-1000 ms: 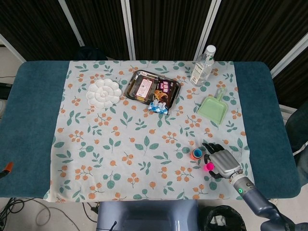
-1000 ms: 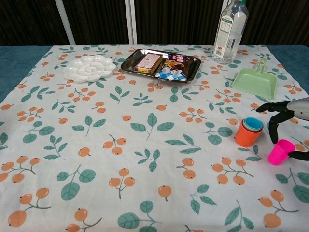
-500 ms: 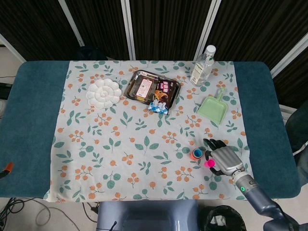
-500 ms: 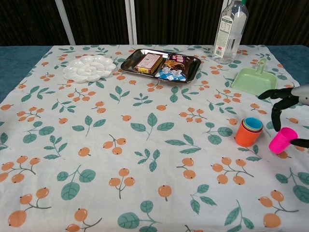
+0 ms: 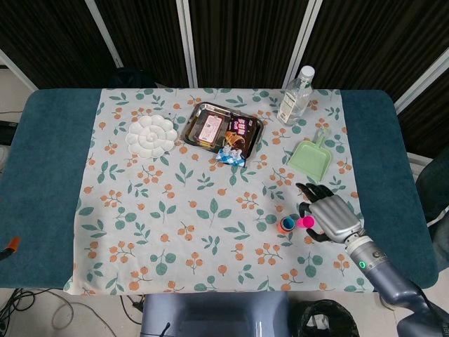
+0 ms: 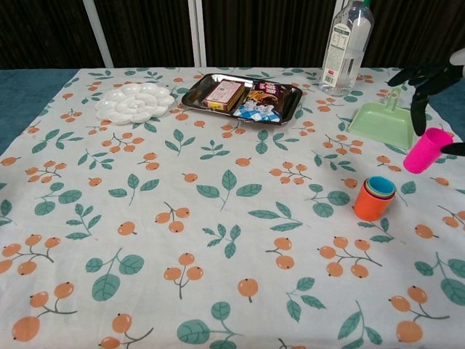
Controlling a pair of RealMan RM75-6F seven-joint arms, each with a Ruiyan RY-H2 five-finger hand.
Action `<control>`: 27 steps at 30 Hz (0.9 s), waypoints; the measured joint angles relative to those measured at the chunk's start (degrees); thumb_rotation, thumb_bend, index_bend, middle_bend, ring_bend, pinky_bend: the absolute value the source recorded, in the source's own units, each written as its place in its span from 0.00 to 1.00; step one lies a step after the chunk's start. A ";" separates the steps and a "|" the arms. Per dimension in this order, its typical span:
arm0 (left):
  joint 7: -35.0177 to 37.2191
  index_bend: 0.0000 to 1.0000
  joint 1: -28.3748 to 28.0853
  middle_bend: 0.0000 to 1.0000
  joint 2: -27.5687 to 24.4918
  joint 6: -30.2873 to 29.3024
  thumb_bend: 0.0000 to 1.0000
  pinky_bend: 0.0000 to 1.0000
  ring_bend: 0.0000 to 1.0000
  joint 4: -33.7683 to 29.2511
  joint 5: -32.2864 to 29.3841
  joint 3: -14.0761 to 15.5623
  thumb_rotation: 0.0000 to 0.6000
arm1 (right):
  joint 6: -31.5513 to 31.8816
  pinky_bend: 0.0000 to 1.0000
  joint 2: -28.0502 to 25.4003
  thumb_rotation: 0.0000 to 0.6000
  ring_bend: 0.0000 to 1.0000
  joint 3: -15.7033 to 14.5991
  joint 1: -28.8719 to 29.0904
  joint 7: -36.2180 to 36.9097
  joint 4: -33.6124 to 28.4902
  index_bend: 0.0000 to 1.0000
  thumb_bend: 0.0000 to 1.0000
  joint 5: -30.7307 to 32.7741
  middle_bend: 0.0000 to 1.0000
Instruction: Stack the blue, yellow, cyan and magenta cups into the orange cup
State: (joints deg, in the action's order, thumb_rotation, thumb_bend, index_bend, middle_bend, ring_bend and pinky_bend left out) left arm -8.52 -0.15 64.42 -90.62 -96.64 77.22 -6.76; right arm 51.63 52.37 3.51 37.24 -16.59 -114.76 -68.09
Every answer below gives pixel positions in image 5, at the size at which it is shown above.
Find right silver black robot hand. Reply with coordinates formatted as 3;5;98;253
296;182;364;245

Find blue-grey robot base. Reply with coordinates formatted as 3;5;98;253
140;293;292;337

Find large orange plastic cup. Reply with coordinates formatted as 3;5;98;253
276;216;295;234

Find green plastic dustpan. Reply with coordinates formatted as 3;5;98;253
287;128;333;183

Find black trash bin bag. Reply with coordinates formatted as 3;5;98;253
293;298;361;337

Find blue white checkered packet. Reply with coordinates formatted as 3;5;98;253
215;145;247;166

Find clear plastic bottle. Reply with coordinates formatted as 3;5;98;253
276;65;316;127

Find floral leaf fruit tablecloth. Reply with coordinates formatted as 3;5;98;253
62;87;375;296

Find brown chocolate snack packet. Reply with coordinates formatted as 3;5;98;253
221;117;255;155

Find pink snack box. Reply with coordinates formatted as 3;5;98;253
196;112;226;145

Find black metal tray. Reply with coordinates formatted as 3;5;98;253
180;101;266;159

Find white flower paint palette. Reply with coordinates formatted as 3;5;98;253
126;114;179;159

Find teal table cover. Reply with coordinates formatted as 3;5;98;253
0;88;439;291

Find black floor cables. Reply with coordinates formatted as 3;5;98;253
119;294;145;314

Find white double frame post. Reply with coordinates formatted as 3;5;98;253
176;0;197;88

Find white slanted frame post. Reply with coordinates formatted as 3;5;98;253
83;0;124;70

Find orange handled tool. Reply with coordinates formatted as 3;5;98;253
0;235;21;260

